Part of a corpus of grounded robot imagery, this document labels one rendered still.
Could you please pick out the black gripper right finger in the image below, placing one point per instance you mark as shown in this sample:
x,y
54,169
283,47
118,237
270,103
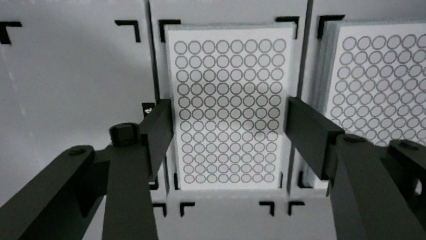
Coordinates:
x,y
366,201

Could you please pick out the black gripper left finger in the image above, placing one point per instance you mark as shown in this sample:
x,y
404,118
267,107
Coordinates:
x,y
49,207

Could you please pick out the grey deck plate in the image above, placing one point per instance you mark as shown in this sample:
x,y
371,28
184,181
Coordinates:
x,y
18,161

